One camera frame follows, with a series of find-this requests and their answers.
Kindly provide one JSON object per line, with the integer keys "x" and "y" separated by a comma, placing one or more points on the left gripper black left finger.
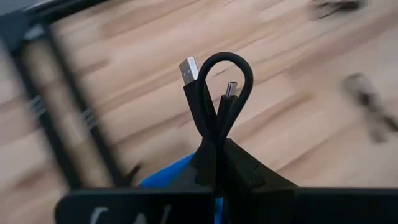
{"x": 140, "y": 207}

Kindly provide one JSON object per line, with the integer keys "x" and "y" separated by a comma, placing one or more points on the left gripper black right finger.
{"x": 280, "y": 205}

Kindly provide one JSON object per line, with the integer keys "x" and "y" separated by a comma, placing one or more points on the blue plastic basket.
{"x": 161, "y": 175}

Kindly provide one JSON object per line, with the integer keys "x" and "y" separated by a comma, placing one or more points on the black aluminium rig frame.
{"x": 104, "y": 146}

